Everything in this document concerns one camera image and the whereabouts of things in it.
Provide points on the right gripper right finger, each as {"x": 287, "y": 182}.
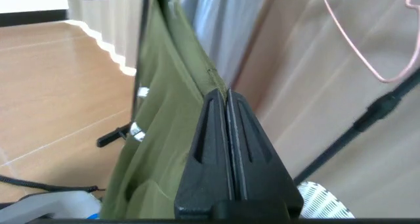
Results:
{"x": 262, "y": 178}

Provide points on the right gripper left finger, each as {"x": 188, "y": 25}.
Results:
{"x": 203, "y": 178}

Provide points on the green garment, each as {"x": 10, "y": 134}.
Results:
{"x": 157, "y": 119}

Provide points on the pale grey shorts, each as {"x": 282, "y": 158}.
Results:
{"x": 223, "y": 27}

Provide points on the white laundry basket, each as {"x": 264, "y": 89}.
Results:
{"x": 321, "y": 202}

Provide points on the black clothes rack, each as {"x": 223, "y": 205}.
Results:
{"x": 377, "y": 110}

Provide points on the pink clothes hanger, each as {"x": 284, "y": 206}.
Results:
{"x": 361, "y": 58}

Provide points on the beige curtain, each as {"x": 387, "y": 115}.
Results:
{"x": 311, "y": 86}

